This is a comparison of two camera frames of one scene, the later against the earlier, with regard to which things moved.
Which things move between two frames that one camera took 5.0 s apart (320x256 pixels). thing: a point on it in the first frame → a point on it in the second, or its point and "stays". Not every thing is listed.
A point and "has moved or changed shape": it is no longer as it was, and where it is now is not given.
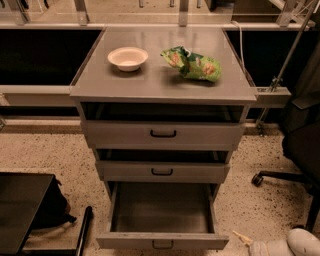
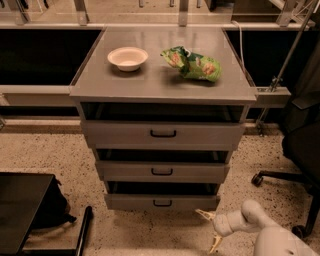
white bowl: (128, 58) stays
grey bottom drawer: (162, 215) has moved or changed shape
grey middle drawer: (158, 166) stays
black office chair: (301, 135) stays
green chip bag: (193, 65) stays
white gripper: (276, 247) → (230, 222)
